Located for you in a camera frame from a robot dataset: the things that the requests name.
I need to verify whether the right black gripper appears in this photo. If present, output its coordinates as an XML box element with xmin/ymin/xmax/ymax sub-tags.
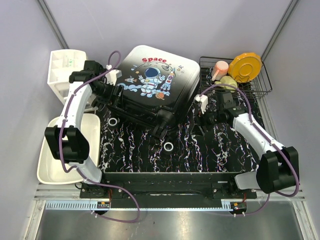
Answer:
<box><xmin>189</xmin><ymin>104</ymin><xmax>223</xmax><ymax>137</ymax></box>

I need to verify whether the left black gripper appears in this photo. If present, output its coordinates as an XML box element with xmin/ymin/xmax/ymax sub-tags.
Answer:
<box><xmin>92</xmin><ymin>79</ymin><xmax>124</xmax><ymax>109</ymax></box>

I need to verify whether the black white space suitcase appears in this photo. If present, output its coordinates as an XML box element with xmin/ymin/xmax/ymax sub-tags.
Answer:
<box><xmin>108</xmin><ymin>45</ymin><xmax>200</xmax><ymax>153</ymax></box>

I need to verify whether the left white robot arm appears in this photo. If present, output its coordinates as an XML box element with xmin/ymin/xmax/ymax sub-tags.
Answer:
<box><xmin>44</xmin><ymin>60</ymin><xmax>200</xmax><ymax>198</ymax></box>

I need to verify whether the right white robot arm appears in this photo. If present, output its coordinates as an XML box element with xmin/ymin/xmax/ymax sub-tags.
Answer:
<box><xmin>193</xmin><ymin>91</ymin><xmax>299</xmax><ymax>199</ymax></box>

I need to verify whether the green ceramic mug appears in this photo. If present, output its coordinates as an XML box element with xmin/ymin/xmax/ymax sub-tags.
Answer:
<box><xmin>214</xmin><ymin>75</ymin><xmax>238</xmax><ymax>92</ymax></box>

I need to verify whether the pink plastic cup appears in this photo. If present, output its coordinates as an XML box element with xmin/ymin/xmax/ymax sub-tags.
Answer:
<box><xmin>211</xmin><ymin>60</ymin><xmax>229</xmax><ymax>82</ymax></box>

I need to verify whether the white drawer organizer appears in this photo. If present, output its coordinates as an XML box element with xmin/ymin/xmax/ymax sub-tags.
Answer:
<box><xmin>47</xmin><ymin>49</ymin><xmax>88</xmax><ymax>105</ymax></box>

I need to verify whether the yellow round plate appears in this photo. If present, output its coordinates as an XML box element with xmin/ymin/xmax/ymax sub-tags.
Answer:
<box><xmin>228</xmin><ymin>52</ymin><xmax>262</xmax><ymax>84</ymax></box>

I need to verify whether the white plastic basin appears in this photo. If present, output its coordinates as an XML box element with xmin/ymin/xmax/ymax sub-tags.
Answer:
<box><xmin>37</xmin><ymin>113</ymin><xmax>101</xmax><ymax>185</ymax></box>

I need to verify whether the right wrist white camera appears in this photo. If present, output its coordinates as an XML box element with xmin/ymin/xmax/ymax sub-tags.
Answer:
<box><xmin>194</xmin><ymin>94</ymin><xmax>209</xmax><ymax>114</ymax></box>

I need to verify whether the wrist white camera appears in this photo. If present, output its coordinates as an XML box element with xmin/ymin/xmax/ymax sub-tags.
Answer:
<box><xmin>104</xmin><ymin>65</ymin><xmax>122</xmax><ymax>86</ymax></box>
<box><xmin>194</xmin><ymin>94</ymin><xmax>209</xmax><ymax>114</ymax></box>

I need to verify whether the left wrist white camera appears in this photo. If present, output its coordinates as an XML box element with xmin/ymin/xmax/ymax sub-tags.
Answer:
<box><xmin>104</xmin><ymin>65</ymin><xmax>122</xmax><ymax>86</ymax></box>

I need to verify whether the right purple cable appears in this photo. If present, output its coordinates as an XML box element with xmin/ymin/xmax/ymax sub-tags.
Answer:
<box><xmin>198</xmin><ymin>83</ymin><xmax>301</xmax><ymax>216</ymax></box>

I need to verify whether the purple cable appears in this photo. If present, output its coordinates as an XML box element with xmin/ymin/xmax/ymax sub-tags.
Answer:
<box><xmin>198</xmin><ymin>83</ymin><xmax>301</xmax><ymax>216</ymax></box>
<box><xmin>58</xmin><ymin>50</ymin><xmax>141</xmax><ymax>223</ymax></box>

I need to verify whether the black wire dish rack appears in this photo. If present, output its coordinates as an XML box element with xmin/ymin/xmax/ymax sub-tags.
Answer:
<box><xmin>199</xmin><ymin>56</ymin><xmax>273</xmax><ymax>99</ymax></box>

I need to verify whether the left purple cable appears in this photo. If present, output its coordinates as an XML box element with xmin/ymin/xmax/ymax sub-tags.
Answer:
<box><xmin>58</xmin><ymin>50</ymin><xmax>141</xmax><ymax>223</ymax></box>

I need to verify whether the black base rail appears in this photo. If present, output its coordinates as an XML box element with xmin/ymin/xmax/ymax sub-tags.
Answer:
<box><xmin>79</xmin><ymin>171</ymin><xmax>258</xmax><ymax>202</ymax></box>

